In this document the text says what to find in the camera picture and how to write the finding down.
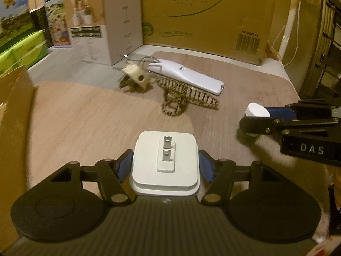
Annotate landscape print milk box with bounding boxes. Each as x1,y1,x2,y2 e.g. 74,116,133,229
0,0,36,52

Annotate white plug adapter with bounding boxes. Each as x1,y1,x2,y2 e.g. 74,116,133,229
129,131,201,196

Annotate green tissue pack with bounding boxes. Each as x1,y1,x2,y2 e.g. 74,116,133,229
12,29,49,67
0,47,30,76

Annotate large brown cardboard box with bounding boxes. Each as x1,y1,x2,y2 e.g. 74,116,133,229
140,0,280,67

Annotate black metal rack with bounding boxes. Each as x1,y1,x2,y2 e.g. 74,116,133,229
316,0,341,98

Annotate dark gift box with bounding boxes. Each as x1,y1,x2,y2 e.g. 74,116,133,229
29,5,52,44

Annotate white round jar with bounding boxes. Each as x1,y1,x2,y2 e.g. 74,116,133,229
238,103,271,140

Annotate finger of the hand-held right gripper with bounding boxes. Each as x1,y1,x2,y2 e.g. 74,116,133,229
268,99,341,120
239,117,341,136

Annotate striped hair clip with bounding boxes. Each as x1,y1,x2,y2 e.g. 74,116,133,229
157,76,220,118

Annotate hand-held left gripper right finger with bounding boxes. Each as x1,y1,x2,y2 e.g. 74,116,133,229
197,150,283,206

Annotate white electric trimmer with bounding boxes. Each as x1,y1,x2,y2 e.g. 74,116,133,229
147,58,225,96

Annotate white product box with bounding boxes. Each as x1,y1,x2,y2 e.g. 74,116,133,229
64,0,143,67

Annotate white floor fan stand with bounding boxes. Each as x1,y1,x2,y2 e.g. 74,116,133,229
278,0,303,66

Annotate light brown mat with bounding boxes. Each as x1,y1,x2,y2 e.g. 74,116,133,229
27,81,195,192

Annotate shallow cardboard box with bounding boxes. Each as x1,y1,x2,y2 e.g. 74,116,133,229
0,65,36,250

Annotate blue milk carton box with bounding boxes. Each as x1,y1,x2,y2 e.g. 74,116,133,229
42,0,107,49

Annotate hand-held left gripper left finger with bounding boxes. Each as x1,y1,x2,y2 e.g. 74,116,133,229
49,150,137,206

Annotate white fan cable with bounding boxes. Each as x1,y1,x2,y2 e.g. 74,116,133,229
268,0,303,67

